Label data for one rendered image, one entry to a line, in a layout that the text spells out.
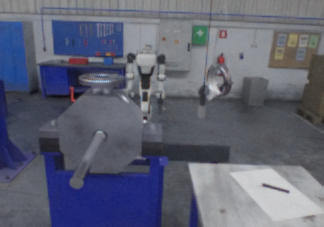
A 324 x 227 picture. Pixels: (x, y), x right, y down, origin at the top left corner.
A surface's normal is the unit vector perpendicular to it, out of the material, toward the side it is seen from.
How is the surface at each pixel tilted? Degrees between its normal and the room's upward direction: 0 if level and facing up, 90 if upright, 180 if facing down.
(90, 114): 90
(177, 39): 90
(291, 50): 90
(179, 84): 90
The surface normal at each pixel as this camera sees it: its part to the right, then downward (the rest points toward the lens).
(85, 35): -0.02, 0.29
